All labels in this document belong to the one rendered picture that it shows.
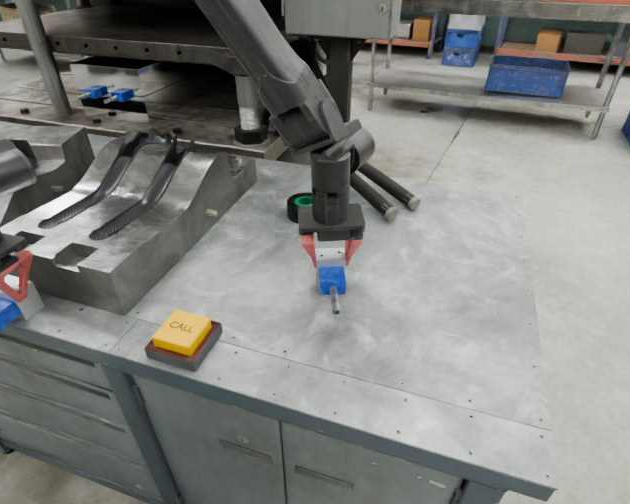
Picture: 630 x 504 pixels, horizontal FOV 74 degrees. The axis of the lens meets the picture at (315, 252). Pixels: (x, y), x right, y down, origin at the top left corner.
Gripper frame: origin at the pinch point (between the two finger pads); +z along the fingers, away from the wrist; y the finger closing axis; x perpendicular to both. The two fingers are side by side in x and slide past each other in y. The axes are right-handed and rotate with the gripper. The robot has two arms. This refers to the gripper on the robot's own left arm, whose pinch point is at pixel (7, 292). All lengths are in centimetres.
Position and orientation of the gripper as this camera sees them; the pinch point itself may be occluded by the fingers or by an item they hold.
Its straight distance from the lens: 81.0
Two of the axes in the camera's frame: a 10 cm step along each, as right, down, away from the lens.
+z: 0.1, 8.1, 5.9
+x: -3.2, 5.6, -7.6
